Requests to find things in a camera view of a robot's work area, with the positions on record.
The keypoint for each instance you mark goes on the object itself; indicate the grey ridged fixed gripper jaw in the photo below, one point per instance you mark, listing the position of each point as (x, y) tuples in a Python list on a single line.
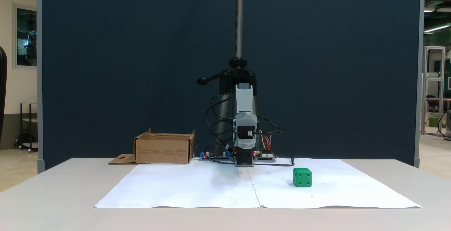
[(245, 143)]

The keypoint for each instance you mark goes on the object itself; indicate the green die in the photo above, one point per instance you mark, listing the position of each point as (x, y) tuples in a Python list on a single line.
[(302, 178)]

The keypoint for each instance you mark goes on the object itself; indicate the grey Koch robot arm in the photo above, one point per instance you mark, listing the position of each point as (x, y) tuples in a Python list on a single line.
[(244, 100)]

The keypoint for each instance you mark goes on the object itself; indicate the green bin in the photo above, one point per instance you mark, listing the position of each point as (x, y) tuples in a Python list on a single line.
[(433, 121)]

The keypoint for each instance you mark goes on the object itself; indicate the green controller circuit board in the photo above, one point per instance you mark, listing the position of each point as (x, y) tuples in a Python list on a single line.
[(269, 158)]

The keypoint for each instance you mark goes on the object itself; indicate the blue power circuit board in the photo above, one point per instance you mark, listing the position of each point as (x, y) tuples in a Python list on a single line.
[(215, 157)]

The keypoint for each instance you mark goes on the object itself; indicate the white paper sheet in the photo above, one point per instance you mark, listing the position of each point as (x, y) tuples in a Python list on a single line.
[(197, 188)]

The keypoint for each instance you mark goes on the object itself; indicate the brown cardboard box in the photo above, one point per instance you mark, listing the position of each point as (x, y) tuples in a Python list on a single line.
[(162, 150)]

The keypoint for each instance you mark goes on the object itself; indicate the black tripod with metal pole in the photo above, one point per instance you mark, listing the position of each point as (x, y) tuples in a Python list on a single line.
[(239, 19)]

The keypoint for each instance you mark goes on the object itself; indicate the dark blue partition panel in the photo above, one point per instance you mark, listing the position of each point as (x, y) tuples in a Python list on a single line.
[(123, 65)]

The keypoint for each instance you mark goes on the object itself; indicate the blue office chair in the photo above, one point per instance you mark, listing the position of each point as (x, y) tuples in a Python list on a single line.
[(431, 100)]

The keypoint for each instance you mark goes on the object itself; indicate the ceiling tube light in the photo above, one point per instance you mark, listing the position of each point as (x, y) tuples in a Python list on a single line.
[(437, 28), (429, 10)]

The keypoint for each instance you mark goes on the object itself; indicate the black shelf cart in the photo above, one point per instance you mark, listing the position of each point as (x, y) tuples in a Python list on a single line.
[(21, 125)]

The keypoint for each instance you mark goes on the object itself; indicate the black chair back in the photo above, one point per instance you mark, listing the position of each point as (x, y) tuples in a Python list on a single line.
[(2, 83)]

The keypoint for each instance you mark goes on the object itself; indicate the aluminium profile frame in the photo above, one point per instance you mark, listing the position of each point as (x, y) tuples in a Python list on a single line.
[(434, 47)]

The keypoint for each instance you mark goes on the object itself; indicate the framed wall window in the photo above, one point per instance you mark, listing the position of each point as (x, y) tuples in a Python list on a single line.
[(26, 37)]

